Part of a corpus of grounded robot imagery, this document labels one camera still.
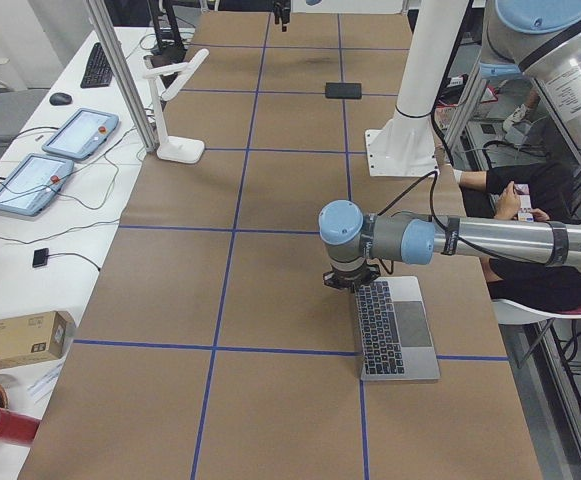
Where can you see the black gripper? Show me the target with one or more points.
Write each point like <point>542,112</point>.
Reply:
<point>281,11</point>
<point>346,282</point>

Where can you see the grey laptop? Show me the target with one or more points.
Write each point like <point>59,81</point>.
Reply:
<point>394,338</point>

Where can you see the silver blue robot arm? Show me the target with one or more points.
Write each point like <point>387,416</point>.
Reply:
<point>540,39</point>

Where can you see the black mouse pad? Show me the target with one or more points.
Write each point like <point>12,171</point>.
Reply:
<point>343,90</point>

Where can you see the black computer mouse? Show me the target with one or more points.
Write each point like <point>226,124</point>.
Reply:
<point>60,99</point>

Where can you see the black keyboard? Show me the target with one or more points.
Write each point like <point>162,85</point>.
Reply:
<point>98,72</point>

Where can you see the seated person in black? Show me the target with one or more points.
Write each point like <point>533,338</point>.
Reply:
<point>525,195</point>

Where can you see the upper teach pendant tablet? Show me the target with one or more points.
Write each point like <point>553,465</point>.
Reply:
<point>82,134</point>

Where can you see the teach pendant tablet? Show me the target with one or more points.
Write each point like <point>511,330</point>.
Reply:
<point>33,184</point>
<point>82,134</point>

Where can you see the lower teach pendant tablet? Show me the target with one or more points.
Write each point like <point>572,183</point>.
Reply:
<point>33,184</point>

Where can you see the cardboard box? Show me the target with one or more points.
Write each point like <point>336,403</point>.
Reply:
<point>34,338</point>

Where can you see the red bottle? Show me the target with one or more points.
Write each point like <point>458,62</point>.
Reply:
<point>17,429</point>

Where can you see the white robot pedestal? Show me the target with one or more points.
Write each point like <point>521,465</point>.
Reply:
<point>405,146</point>

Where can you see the aluminium frame post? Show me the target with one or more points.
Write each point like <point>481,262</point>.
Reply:
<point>101,21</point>

